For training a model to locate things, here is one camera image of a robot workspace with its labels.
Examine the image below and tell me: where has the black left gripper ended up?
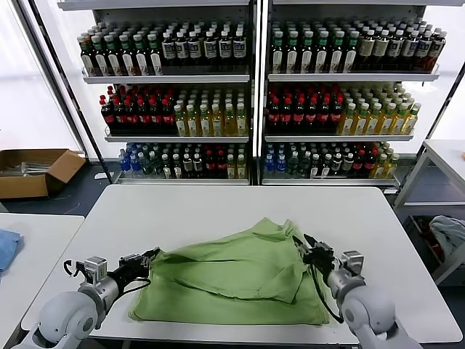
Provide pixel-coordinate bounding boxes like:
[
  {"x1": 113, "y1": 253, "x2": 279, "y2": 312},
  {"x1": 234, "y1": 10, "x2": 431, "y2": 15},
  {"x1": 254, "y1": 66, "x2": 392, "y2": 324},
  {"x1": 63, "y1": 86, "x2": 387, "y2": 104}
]
[{"x1": 108, "y1": 247, "x2": 161, "y2": 290}]

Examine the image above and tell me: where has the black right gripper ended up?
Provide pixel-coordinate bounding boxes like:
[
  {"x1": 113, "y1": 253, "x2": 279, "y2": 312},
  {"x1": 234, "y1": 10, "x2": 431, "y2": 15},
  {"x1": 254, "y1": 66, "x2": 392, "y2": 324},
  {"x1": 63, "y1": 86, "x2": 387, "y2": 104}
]
[{"x1": 292, "y1": 234, "x2": 341, "y2": 279}]

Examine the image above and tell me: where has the green t-shirt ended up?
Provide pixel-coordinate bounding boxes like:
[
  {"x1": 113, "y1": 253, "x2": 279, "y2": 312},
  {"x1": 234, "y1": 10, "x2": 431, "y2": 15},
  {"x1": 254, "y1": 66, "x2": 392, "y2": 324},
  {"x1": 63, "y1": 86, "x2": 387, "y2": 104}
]
[{"x1": 127, "y1": 217, "x2": 331, "y2": 326}]

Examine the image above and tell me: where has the red cap cola bottle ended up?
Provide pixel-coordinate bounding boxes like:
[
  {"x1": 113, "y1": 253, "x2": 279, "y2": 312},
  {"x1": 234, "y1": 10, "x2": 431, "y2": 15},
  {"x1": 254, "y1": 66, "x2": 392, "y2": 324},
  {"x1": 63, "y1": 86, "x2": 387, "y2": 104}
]
[
  {"x1": 267, "y1": 95, "x2": 281, "y2": 133},
  {"x1": 203, "y1": 150, "x2": 217, "y2": 179},
  {"x1": 304, "y1": 97, "x2": 318, "y2": 133},
  {"x1": 215, "y1": 150, "x2": 227, "y2": 179},
  {"x1": 352, "y1": 150, "x2": 365, "y2": 178},
  {"x1": 100, "y1": 95, "x2": 116, "y2": 133},
  {"x1": 317, "y1": 95, "x2": 331, "y2": 133},
  {"x1": 363, "y1": 149, "x2": 376, "y2": 178},
  {"x1": 280, "y1": 97, "x2": 294, "y2": 133},
  {"x1": 113, "y1": 98, "x2": 127, "y2": 133},
  {"x1": 161, "y1": 98, "x2": 175, "y2": 133},
  {"x1": 149, "y1": 98, "x2": 163, "y2": 133},
  {"x1": 292, "y1": 97, "x2": 306, "y2": 133},
  {"x1": 137, "y1": 98, "x2": 151, "y2": 133},
  {"x1": 329, "y1": 95, "x2": 344, "y2": 133},
  {"x1": 124, "y1": 98, "x2": 139, "y2": 133}
]

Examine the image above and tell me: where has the red fabric item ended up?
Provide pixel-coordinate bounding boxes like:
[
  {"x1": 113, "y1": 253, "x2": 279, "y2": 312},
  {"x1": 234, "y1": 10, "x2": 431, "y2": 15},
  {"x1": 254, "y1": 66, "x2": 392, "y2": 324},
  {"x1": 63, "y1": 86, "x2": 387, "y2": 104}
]
[{"x1": 422, "y1": 228, "x2": 445, "y2": 263}]

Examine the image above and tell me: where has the blue folded cloth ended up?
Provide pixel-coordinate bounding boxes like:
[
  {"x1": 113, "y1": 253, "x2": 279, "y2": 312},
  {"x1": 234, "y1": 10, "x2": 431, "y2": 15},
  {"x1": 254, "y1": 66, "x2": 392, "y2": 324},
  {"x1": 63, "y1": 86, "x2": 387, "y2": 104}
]
[{"x1": 0, "y1": 228, "x2": 25, "y2": 279}]

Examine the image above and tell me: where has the pale grey crumpled cloth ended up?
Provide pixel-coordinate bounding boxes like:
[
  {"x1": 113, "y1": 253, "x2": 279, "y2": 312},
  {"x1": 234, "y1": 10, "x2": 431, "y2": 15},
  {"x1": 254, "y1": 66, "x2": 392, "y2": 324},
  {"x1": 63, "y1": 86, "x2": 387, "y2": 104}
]
[{"x1": 429, "y1": 215, "x2": 465, "y2": 262}]

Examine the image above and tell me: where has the shiny metal parts bundle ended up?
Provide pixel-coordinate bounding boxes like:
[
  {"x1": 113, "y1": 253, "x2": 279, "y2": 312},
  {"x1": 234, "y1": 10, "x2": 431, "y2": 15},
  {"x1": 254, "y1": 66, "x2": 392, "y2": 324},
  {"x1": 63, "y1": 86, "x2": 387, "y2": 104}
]
[{"x1": 18, "y1": 161, "x2": 54, "y2": 177}]

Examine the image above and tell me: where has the brown cardboard box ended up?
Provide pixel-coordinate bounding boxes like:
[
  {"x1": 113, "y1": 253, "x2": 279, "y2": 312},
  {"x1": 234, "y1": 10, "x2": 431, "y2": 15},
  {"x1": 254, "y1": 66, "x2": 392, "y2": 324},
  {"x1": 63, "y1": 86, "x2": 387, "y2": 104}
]
[{"x1": 0, "y1": 148, "x2": 87, "y2": 200}]

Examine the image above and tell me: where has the white metal shelf unit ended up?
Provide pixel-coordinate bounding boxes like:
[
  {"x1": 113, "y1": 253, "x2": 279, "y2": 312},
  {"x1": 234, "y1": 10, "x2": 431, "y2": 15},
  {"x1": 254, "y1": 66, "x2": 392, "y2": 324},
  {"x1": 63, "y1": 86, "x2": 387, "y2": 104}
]
[
  {"x1": 257, "y1": 0, "x2": 441, "y2": 189},
  {"x1": 57, "y1": 0, "x2": 259, "y2": 186}
]

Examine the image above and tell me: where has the green cap dark tea bottle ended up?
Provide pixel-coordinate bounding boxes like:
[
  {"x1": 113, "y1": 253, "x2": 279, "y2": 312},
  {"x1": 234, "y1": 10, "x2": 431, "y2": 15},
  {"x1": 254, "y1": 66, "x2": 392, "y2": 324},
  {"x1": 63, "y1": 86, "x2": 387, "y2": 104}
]
[
  {"x1": 344, "y1": 31, "x2": 357, "y2": 71},
  {"x1": 299, "y1": 31, "x2": 315, "y2": 71},
  {"x1": 105, "y1": 33, "x2": 121, "y2": 76},
  {"x1": 329, "y1": 31, "x2": 345, "y2": 71},
  {"x1": 79, "y1": 33, "x2": 95, "y2": 76},
  {"x1": 118, "y1": 33, "x2": 135, "y2": 76},
  {"x1": 132, "y1": 33, "x2": 149, "y2": 76},
  {"x1": 285, "y1": 31, "x2": 300, "y2": 71},
  {"x1": 91, "y1": 33, "x2": 108, "y2": 76},
  {"x1": 271, "y1": 31, "x2": 285, "y2": 71},
  {"x1": 314, "y1": 31, "x2": 329, "y2": 71},
  {"x1": 147, "y1": 33, "x2": 163, "y2": 76}
]

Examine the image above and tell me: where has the beige label dark bottle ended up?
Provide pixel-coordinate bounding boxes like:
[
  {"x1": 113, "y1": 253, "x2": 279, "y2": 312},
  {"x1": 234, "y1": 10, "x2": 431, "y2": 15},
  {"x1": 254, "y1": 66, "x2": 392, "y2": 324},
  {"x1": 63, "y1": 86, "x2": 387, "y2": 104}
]
[
  {"x1": 357, "y1": 29, "x2": 375, "y2": 71},
  {"x1": 373, "y1": 29, "x2": 389, "y2": 71}
]

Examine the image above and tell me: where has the white cap blue label bottle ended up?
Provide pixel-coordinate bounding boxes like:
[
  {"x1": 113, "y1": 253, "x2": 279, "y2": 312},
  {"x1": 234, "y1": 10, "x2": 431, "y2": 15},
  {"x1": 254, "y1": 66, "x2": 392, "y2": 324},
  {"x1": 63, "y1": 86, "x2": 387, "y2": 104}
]
[
  {"x1": 174, "y1": 31, "x2": 189, "y2": 67},
  {"x1": 217, "y1": 31, "x2": 232, "y2": 67},
  {"x1": 161, "y1": 31, "x2": 175, "y2": 67},
  {"x1": 401, "y1": 30, "x2": 419, "y2": 71},
  {"x1": 231, "y1": 31, "x2": 246, "y2": 67},
  {"x1": 187, "y1": 31, "x2": 203, "y2": 67},
  {"x1": 203, "y1": 31, "x2": 217, "y2": 67},
  {"x1": 416, "y1": 30, "x2": 432, "y2": 71},
  {"x1": 387, "y1": 30, "x2": 404, "y2": 71}
]

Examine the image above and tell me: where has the white cap reddish tea bottle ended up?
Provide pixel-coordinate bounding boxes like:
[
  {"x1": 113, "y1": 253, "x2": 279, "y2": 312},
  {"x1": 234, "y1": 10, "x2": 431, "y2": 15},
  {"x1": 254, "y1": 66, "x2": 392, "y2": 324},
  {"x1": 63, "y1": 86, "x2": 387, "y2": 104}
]
[{"x1": 429, "y1": 31, "x2": 447, "y2": 71}]

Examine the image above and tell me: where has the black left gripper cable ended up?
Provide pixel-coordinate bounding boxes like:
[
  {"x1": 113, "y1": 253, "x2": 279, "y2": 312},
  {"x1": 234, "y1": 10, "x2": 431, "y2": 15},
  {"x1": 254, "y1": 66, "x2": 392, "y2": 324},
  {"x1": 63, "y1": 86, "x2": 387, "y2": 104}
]
[{"x1": 119, "y1": 278, "x2": 152, "y2": 294}]

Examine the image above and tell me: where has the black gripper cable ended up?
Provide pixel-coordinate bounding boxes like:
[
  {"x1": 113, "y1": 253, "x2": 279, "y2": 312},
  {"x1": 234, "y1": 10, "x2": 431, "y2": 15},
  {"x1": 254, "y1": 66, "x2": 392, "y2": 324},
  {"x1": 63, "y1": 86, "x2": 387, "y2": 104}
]
[
  {"x1": 119, "y1": 278, "x2": 152, "y2": 294},
  {"x1": 308, "y1": 265, "x2": 344, "y2": 324}
]

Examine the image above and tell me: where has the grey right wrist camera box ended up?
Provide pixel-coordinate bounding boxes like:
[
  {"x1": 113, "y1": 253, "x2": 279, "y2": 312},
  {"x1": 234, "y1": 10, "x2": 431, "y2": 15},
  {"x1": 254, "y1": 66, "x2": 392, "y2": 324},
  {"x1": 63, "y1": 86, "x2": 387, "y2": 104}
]
[{"x1": 341, "y1": 250, "x2": 365, "y2": 279}]

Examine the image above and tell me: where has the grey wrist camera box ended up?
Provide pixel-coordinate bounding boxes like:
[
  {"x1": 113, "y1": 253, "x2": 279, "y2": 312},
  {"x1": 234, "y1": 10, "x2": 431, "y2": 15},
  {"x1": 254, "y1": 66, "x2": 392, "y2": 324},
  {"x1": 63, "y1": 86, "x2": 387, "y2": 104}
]
[
  {"x1": 84, "y1": 256, "x2": 108, "y2": 284},
  {"x1": 341, "y1": 250, "x2": 365, "y2": 279}
]

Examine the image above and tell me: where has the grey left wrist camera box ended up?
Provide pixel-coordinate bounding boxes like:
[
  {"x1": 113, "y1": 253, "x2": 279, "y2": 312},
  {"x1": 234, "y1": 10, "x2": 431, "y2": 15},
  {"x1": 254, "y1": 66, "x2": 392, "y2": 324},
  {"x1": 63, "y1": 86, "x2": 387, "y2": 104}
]
[{"x1": 84, "y1": 256, "x2": 108, "y2": 284}]

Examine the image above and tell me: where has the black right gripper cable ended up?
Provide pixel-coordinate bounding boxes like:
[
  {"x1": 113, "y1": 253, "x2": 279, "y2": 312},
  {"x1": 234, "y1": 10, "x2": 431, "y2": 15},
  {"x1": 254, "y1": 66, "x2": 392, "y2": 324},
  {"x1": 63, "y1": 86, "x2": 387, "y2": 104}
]
[{"x1": 308, "y1": 265, "x2": 344, "y2": 324}]

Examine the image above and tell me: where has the black left wrist cable loop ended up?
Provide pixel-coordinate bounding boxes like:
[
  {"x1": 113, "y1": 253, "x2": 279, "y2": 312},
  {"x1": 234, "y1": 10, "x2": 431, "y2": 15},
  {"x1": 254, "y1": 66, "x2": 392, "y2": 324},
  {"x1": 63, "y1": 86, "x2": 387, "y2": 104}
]
[{"x1": 63, "y1": 258, "x2": 86, "y2": 278}]

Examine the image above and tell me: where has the black window frame post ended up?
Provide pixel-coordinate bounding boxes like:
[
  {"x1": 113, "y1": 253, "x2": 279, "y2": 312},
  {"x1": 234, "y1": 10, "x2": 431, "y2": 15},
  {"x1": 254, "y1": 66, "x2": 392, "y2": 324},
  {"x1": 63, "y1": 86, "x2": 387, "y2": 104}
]
[
  {"x1": 420, "y1": 66, "x2": 465, "y2": 157},
  {"x1": 15, "y1": 0, "x2": 113, "y2": 184}
]

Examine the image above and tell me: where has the white metal frame table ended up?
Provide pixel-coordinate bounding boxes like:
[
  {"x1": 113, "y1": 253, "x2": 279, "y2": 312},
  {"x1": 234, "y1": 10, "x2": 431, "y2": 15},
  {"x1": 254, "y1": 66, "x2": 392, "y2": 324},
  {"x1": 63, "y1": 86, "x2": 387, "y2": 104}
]
[{"x1": 393, "y1": 139, "x2": 465, "y2": 286}]

